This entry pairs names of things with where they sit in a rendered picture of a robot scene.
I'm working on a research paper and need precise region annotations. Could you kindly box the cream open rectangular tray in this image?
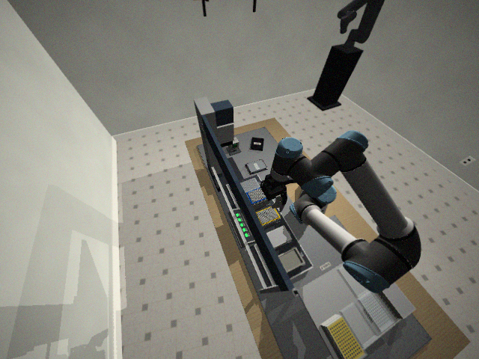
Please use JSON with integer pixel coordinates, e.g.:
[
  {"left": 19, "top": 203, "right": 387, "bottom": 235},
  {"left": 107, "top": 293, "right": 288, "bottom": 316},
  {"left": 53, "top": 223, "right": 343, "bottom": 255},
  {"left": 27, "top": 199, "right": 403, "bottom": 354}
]
[{"left": 278, "top": 247, "right": 305, "bottom": 272}]

